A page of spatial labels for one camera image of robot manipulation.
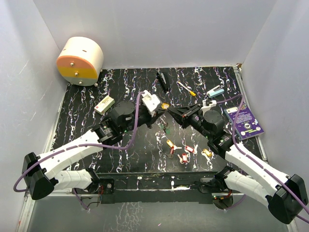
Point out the yellow tag far right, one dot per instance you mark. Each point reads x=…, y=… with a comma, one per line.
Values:
x=206, y=153

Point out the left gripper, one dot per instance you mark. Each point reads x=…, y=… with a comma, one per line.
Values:
x=151, y=119

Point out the aluminium rail frame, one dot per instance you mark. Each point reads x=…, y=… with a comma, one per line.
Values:
x=204, y=188

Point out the purple booklet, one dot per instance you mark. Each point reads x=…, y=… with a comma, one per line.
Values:
x=247, y=125

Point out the red tag lower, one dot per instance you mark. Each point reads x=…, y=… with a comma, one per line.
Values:
x=183, y=158

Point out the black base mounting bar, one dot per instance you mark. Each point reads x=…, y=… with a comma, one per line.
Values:
x=200, y=187

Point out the yellow tag with key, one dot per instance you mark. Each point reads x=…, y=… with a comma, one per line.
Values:
x=165, y=106

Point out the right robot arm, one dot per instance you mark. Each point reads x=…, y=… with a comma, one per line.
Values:
x=260, y=169

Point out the red tag right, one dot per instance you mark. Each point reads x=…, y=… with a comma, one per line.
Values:
x=190, y=149

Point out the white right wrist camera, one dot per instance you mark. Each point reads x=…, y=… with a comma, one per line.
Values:
x=207, y=104

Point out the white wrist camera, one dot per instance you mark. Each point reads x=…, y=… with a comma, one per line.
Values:
x=151, y=101
x=207, y=104

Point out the large metal keyring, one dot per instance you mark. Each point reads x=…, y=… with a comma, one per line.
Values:
x=163, y=121

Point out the white pen yellow cap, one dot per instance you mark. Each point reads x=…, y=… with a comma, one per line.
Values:
x=186, y=88

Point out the small beige cardboard box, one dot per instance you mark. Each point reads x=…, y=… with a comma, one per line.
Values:
x=104, y=105

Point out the round drawer box pink yellow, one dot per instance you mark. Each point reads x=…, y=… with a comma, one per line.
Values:
x=80, y=61

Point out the black stapler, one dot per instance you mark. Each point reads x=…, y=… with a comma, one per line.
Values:
x=163, y=79

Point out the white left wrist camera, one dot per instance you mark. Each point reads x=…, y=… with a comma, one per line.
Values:
x=151, y=101

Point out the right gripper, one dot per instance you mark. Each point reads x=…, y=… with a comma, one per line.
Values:
x=184, y=114

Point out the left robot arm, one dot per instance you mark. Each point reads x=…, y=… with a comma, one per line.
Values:
x=46, y=172

